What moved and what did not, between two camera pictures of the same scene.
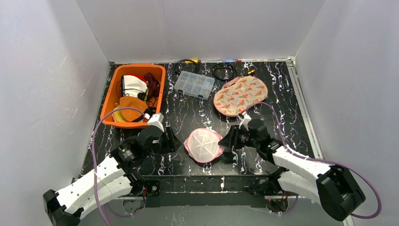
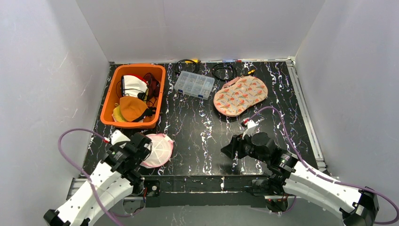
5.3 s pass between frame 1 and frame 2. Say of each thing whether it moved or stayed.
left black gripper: moved
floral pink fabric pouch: stayed
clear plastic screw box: stayed
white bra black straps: stayed
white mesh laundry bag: moved
